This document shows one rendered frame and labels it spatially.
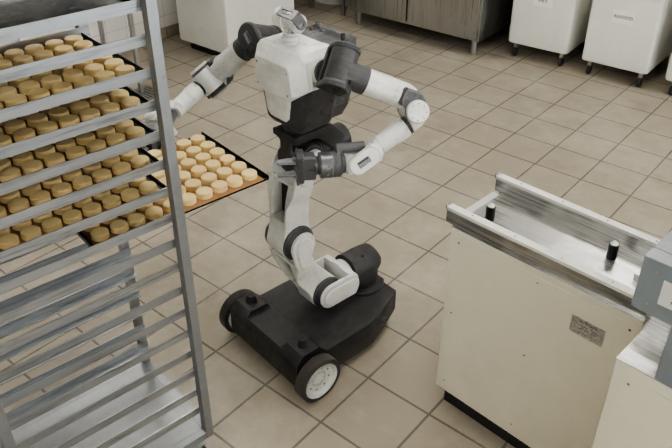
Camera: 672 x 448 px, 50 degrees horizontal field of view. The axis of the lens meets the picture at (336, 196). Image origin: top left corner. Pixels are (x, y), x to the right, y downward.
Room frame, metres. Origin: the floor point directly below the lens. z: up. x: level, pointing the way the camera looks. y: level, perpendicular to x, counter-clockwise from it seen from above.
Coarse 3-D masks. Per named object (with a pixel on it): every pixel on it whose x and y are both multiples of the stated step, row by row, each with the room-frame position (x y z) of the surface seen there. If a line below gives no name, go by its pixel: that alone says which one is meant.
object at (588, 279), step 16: (448, 208) 2.05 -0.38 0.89; (464, 224) 2.00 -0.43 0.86; (480, 224) 1.96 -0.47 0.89; (496, 224) 1.94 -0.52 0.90; (496, 240) 1.91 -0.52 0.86; (512, 240) 1.87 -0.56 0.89; (528, 240) 1.86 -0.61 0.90; (528, 256) 1.83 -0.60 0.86; (544, 256) 1.79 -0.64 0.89; (560, 256) 1.77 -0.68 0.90; (560, 272) 1.75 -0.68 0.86; (576, 272) 1.71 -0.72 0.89; (592, 272) 1.69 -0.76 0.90; (592, 288) 1.67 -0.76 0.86; (608, 288) 1.64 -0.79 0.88; (624, 288) 1.62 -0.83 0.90; (624, 304) 1.60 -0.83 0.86
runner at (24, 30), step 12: (132, 0) 1.74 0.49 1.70; (84, 12) 1.66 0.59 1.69; (96, 12) 1.68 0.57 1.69; (108, 12) 1.70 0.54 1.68; (120, 12) 1.72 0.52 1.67; (132, 12) 1.74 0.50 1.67; (24, 24) 1.57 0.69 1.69; (36, 24) 1.58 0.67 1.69; (48, 24) 1.60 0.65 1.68; (60, 24) 1.62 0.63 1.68; (72, 24) 1.64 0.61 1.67; (0, 36) 1.53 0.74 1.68; (12, 36) 1.55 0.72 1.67; (24, 36) 1.56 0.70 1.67
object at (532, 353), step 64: (512, 256) 1.85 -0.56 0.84; (576, 256) 1.85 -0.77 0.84; (640, 256) 1.85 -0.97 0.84; (448, 320) 2.00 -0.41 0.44; (512, 320) 1.83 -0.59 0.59; (576, 320) 1.68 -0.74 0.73; (640, 320) 1.55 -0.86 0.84; (448, 384) 1.98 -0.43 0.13; (512, 384) 1.80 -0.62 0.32; (576, 384) 1.64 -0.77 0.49
